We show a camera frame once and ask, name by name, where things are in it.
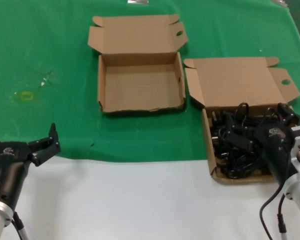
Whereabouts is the cardboard box with torn rim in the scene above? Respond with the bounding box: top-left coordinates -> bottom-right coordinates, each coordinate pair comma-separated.
87,14 -> 190,117

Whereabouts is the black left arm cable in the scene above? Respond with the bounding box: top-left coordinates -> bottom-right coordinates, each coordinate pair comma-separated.
11,211 -> 30,240

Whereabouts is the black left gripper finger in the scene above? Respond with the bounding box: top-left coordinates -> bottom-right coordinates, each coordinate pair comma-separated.
27,122 -> 62,168

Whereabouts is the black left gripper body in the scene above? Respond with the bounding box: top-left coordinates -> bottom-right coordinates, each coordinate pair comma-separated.
0,140 -> 35,212

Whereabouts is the cardboard box holding cables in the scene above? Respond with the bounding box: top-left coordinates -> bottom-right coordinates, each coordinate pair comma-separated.
183,56 -> 300,186

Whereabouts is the green table cloth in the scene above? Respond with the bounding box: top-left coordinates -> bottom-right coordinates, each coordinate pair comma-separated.
0,0 -> 300,163

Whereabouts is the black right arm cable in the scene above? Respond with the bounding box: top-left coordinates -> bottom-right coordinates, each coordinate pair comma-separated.
259,184 -> 289,240

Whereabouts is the tangle of black power cords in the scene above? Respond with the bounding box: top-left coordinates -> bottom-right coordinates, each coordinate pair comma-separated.
211,102 -> 278,180

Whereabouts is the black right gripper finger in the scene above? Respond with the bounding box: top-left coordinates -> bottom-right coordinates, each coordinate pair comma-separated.
277,102 -> 300,131
226,129 -> 260,152

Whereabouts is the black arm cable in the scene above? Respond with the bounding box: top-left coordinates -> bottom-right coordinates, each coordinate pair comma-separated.
259,184 -> 289,240
11,211 -> 30,240

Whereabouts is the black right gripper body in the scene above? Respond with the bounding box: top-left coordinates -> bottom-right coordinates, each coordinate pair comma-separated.
254,119 -> 295,185

